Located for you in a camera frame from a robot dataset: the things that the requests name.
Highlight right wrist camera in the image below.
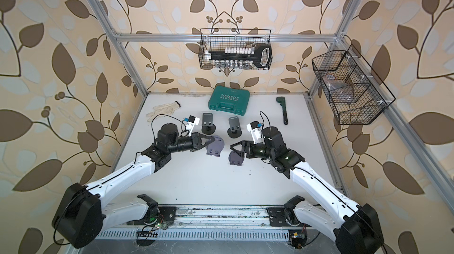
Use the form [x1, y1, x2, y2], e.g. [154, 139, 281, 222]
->
[247, 121, 263, 144]

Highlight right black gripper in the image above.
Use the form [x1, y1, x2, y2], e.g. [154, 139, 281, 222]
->
[232, 140, 275, 161]

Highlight white work glove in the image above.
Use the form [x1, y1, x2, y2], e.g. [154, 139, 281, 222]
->
[146, 101, 181, 122]

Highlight clear plastic bag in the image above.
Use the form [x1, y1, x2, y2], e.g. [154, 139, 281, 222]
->
[323, 74, 354, 103]

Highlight green black hand tool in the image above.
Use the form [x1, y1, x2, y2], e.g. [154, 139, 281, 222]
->
[276, 96, 288, 125]

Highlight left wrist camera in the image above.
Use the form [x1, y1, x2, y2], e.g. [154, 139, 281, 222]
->
[183, 115, 200, 136]

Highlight green plastic tool case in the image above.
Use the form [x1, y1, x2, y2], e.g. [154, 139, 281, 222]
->
[208, 86, 250, 116]

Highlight black wire basket right wall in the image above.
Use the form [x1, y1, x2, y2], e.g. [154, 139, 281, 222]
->
[312, 45, 396, 125]

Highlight black socket set holder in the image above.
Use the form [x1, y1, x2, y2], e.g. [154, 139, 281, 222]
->
[201, 44, 273, 70]

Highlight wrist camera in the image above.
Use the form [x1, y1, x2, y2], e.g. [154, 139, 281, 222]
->
[183, 115, 200, 136]
[247, 121, 263, 144]

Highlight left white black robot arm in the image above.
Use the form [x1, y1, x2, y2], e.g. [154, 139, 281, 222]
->
[52, 124, 215, 249]

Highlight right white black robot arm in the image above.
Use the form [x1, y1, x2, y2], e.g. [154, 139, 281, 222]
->
[230, 126, 385, 254]

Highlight black wire basket back wall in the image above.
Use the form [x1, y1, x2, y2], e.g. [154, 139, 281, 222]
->
[198, 27, 273, 70]

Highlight black phone stand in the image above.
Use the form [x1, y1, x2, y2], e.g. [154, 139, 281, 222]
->
[227, 116, 242, 139]
[202, 113, 216, 135]

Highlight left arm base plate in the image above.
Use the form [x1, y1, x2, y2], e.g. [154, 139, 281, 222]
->
[127, 206, 177, 228]

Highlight purple phone stand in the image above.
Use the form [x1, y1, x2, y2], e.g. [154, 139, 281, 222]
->
[206, 135, 225, 157]
[228, 151, 244, 166]

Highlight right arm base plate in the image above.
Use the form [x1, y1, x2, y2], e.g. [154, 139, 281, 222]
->
[266, 206, 304, 229]

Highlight black wire basket wall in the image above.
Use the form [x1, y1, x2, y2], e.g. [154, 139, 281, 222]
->
[198, 27, 273, 70]
[312, 45, 396, 125]

